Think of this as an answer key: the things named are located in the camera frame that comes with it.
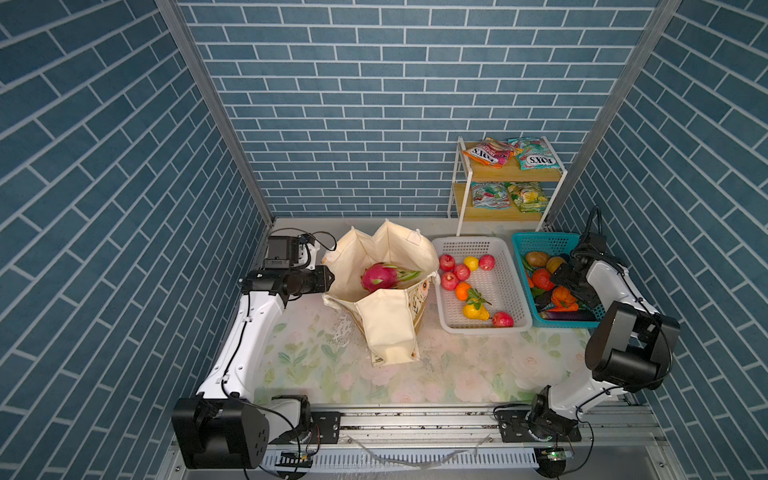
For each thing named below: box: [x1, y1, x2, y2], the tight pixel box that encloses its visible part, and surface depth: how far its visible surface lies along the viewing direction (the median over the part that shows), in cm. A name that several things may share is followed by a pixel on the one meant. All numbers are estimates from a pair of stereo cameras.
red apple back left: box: [439, 254, 456, 272], surface depth 103 cm
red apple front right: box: [492, 311, 515, 328], surface depth 90 cm
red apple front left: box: [441, 271, 459, 291], surface depth 98 cm
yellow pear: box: [462, 304, 490, 321], surface depth 91 cm
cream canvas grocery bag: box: [322, 219, 440, 366], surface depth 83 cm
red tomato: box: [532, 268, 555, 291], surface depth 98 cm
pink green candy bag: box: [471, 182, 512, 210], surface depth 105 cm
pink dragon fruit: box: [361, 262, 422, 293], surface depth 90 cm
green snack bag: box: [508, 138, 561, 171], surface depth 91 cm
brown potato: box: [526, 251, 549, 267], surface depth 107 cm
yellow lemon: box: [464, 256, 479, 271], surface depth 104 cm
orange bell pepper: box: [548, 285, 579, 311], surface depth 93 cm
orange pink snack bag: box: [462, 138, 515, 169], surface depth 90 cm
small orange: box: [456, 282, 472, 301], surface depth 97 cm
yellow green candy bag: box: [507, 182, 549, 213], surface depth 105 cm
